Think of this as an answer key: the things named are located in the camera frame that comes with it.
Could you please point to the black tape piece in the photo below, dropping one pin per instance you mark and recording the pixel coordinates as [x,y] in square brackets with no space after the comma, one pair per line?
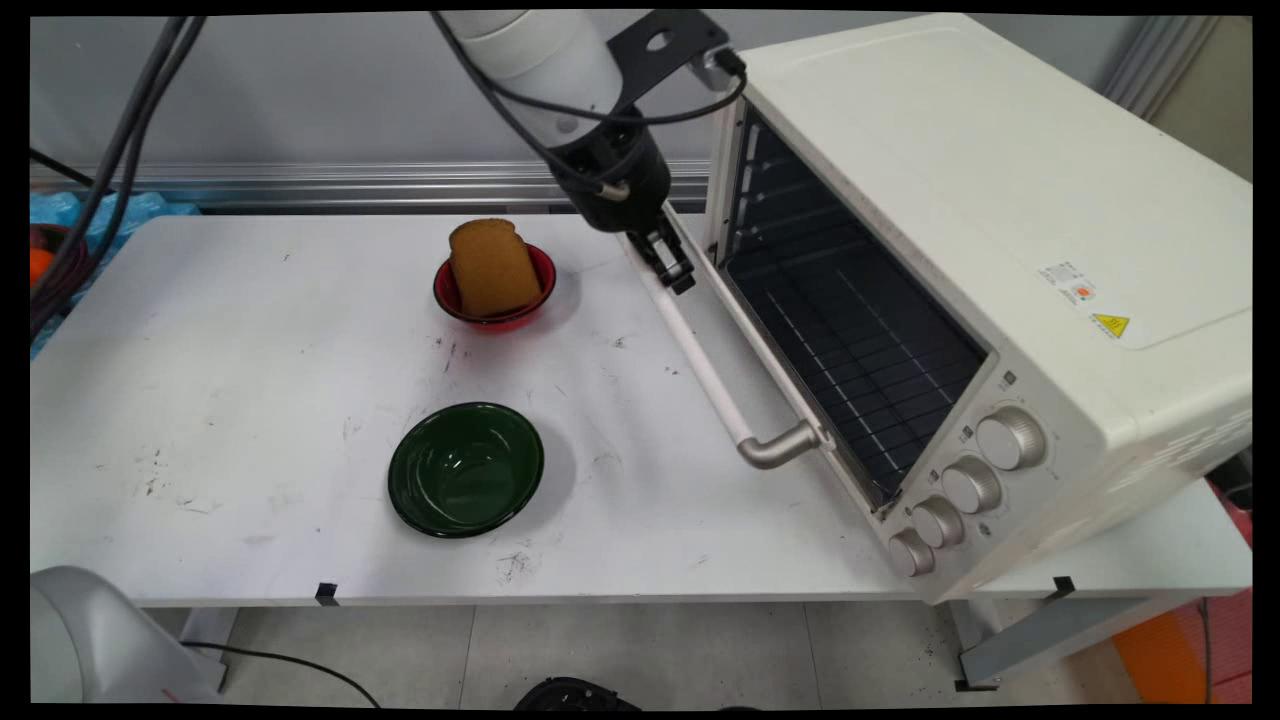
[1063,588]
[327,594]

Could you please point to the orange object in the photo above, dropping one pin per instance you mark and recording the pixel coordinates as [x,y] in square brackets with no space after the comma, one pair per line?
[40,265]

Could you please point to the dark green bowl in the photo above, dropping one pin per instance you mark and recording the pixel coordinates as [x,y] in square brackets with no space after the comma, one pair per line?
[465,470]

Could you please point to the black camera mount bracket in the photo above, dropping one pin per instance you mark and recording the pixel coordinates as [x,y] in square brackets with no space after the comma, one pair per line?
[680,35]

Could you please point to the blue plastic sheet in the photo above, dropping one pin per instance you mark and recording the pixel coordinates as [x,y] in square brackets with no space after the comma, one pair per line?
[140,212]

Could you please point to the yellow warning sticker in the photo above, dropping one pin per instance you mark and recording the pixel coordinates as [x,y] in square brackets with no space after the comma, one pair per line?
[1110,326]

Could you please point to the aluminium profile post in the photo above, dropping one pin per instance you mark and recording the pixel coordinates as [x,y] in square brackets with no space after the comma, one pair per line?
[1150,65]

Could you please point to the brown bread slice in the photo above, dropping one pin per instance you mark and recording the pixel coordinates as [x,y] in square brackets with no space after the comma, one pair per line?
[495,265]

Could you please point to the red bowl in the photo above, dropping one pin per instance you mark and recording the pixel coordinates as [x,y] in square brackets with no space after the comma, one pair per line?
[450,300]

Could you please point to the aluminium rail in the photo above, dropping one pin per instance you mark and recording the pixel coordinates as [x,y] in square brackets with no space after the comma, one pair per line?
[350,183]

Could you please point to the grey table leg frame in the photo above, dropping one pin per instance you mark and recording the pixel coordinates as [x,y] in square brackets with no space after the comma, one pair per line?
[1060,630]

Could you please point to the white toaster oven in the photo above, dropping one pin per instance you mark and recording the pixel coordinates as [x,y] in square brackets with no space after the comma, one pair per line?
[950,170]

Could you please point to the large silver oven knob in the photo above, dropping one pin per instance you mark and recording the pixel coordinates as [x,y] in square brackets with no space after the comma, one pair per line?
[1011,438]

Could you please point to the orange red floor mat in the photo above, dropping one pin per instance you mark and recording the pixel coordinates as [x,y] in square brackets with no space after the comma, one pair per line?
[1160,650]

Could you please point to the black object on floor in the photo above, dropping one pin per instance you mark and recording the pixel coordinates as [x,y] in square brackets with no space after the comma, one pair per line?
[575,695]

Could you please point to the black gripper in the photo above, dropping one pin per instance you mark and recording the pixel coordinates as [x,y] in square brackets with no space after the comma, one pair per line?
[615,180]

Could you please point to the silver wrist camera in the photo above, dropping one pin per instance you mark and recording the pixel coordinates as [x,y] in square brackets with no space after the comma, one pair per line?
[720,68]

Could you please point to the white label sticker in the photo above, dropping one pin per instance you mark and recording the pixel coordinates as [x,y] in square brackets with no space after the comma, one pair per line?
[1068,283]

